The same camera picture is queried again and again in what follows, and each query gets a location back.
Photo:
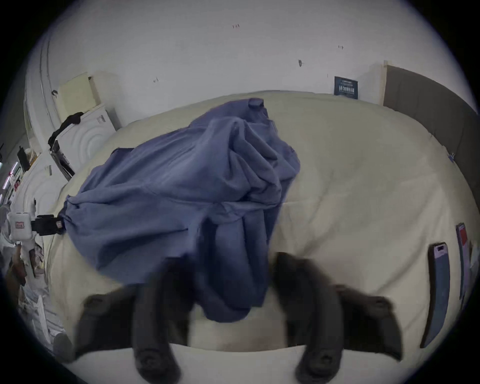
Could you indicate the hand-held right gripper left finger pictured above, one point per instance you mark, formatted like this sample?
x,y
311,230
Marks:
x,y
153,318

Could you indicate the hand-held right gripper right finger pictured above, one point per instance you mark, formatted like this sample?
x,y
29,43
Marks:
x,y
311,318

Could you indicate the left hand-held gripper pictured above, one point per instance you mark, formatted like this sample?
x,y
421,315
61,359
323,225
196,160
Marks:
x,y
19,225

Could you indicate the dark blue shirt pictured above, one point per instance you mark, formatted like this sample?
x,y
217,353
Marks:
x,y
176,195

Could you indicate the dark blue phone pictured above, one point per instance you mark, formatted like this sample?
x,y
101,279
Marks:
x,y
438,292

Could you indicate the bed with beige sheet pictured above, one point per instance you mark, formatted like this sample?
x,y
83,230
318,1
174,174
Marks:
x,y
356,187

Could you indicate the grey padded headboard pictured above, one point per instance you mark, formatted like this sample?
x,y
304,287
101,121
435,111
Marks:
x,y
431,105

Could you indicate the dark blue wall sign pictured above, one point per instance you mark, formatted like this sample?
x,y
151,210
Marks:
x,y
345,87

